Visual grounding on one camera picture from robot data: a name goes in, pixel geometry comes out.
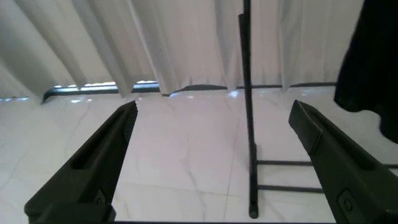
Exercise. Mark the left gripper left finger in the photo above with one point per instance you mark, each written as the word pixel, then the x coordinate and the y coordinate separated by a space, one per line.
pixel 87 174

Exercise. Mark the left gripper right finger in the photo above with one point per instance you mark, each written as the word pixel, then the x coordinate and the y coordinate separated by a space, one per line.
pixel 351 168

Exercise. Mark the black t-shirt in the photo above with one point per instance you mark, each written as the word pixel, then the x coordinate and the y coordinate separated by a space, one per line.
pixel 370 62

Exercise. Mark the black clothes rack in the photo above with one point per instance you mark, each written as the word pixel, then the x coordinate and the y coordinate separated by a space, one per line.
pixel 248 109

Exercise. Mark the window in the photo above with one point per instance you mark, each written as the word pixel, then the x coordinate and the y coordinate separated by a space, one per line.
pixel 93 89

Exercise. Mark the white curtain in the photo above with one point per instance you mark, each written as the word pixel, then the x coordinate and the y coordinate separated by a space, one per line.
pixel 155 40

